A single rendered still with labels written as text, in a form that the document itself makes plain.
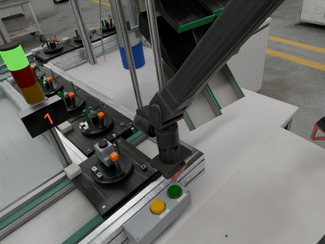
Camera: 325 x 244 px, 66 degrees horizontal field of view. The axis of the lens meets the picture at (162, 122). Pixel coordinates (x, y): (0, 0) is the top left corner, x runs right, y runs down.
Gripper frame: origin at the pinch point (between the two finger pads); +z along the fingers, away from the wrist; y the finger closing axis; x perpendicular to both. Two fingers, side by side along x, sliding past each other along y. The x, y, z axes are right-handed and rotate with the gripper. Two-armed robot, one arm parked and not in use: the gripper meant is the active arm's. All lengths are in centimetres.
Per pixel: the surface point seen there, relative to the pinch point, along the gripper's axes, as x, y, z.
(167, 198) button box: -0.4, 3.4, 6.4
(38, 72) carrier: -122, -6, 4
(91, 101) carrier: -66, -10, 5
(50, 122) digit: -31.0, 17.4, -16.7
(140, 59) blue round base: -94, -62, 11
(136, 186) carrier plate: -10.1, 7.0, 5.4
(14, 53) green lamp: -31, 17, -38
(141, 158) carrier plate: -18.3, -1.9, 5.4
